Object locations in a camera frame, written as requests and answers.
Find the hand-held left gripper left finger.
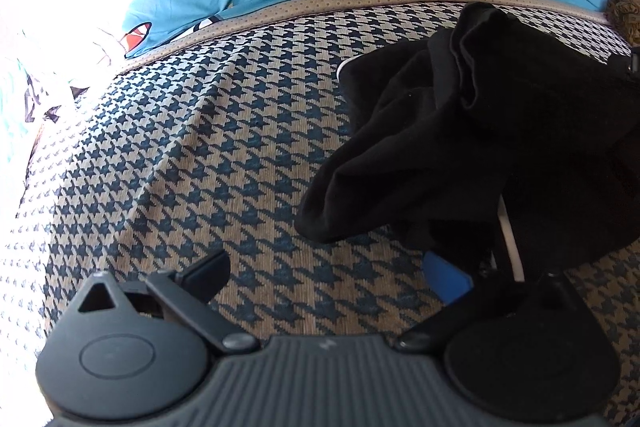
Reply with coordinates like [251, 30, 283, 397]
[65, 250, 260, 354]

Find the houndstooth mat with beige border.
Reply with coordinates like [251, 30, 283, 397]
[0, 0, 640, 427]

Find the black t-shirt with red print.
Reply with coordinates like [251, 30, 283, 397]
[295, 1, 640, 303]

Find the brown patterned cloth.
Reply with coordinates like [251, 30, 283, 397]
[604, 0, 640, 28]

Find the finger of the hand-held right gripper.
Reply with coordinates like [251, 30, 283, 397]
[607, 47, 640, 80]

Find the white printed bed sheet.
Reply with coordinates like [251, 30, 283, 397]
[0, 0, 127, 208]

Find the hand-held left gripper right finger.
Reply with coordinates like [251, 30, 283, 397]
[394, 251, 592, 352]

